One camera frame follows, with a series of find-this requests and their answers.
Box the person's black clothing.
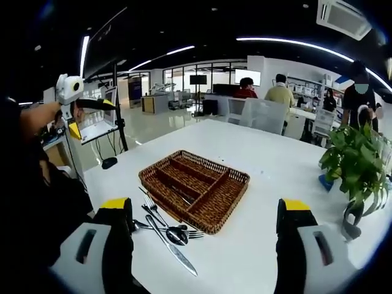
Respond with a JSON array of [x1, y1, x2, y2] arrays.
[[0, 97, 94, 276]]

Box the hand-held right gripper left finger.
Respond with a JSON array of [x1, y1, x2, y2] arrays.
[[48, 197, 135, 294]]

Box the black oval puck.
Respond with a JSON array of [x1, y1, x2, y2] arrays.
[[101, 156, 118, 170]]

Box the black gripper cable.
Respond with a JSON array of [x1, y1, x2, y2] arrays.
[[62, 118, 90, 195]]

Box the ceiling air conditioner unit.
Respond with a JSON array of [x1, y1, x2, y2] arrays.
[[315, 0, 373, 41]]

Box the black television on stand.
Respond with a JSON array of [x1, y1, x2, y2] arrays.
[[189, 74, 208, 116]]

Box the white mesh office chair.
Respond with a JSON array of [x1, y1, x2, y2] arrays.
[[312, 107, 337, 139]]

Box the black monitor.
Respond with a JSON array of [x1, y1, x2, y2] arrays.
[[212, 83, 240, 96]]

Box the black computer case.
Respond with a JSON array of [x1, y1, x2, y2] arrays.
[[202, 99, 219, 116]]

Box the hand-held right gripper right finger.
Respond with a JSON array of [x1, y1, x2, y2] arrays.
[[276, 198, 358, 294]]

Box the grey desk partition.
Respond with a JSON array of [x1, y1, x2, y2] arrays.
[[227, 97, 286, 135]]

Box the steel fork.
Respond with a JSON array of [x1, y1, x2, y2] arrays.
[[133, 228, 205, 240], [142, 195, 169, 229]]

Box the shelf with white boxes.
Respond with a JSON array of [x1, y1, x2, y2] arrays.
[[287, 73, 347, 100]]

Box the brown wicker utensil storage tray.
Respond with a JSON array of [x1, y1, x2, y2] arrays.
[[138, 149, 251, 236]]

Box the white display screen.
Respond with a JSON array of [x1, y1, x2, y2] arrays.
[[235, 68, 262, 87]]

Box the dark blue banner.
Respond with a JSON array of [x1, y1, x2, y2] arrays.
[[128, 75, 143, 108]]

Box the green potted plant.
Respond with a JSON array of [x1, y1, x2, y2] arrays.
[[319, 121, 392, 217]]

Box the black tripod stand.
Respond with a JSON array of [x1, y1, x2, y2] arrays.
[[111, 62, 129, 153]]

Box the small blue object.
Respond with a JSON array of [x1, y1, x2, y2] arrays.
[[317, 173, 335, 192]]

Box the wooden side cabinet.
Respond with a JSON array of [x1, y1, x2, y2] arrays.
[[42, 139, 72, 168]]

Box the black curved headset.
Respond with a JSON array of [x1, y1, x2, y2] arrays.
[[342, 198, 363, 243]]

